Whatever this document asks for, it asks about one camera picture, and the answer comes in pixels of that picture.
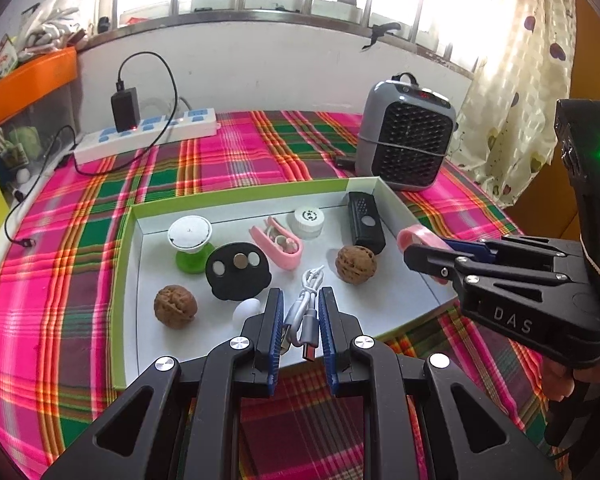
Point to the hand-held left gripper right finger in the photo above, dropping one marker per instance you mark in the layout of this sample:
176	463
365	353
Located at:
327	340

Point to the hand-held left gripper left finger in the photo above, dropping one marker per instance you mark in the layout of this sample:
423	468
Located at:
275	335

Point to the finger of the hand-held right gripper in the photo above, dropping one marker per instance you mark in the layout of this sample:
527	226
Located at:
467	249
430	260

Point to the pink plastic clip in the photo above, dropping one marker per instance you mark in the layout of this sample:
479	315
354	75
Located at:
420	234
280	257

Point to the white ball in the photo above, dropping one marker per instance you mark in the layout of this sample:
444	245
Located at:
245	312

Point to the black oval disc holder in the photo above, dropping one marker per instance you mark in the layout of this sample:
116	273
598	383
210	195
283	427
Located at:
230	280

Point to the black rectangular remote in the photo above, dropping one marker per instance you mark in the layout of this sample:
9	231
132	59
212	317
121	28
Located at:
366	225

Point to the dark brown walnut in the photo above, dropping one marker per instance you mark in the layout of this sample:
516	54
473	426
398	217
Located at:
356	266

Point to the green white cardboard box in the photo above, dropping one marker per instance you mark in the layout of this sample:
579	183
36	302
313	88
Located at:
180	355

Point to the light brown walnut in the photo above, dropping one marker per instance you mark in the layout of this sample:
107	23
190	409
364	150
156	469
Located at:
175	307

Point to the white round jar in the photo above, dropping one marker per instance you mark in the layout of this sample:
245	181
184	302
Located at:
309	222

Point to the white green round stand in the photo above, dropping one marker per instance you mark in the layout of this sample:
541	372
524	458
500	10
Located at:
190	232

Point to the person's right hand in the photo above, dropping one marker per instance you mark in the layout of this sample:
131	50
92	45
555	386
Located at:
560	380

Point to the grey black fan heater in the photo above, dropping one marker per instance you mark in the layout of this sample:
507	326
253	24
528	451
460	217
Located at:
405	135

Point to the small black plug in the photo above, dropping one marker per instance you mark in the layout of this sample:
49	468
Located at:
345	162

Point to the patterned cream curtain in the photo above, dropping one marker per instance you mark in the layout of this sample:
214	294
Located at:
520	85

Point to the pink green plaid tablecloth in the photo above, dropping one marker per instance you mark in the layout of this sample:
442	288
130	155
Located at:
55	310

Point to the white power strip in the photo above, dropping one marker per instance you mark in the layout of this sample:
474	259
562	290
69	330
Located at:
130	142

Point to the black charger adapter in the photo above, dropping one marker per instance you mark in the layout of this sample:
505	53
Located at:
126	110

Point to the green jars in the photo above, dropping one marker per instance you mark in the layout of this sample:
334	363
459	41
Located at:
17	145

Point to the small black sill object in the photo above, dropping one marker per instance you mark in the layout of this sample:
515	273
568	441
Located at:
104	24

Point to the orange box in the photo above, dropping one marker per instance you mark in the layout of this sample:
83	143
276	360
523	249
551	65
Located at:
25	82

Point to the white plastic bag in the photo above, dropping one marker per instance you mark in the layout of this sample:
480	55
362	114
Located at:
50	17

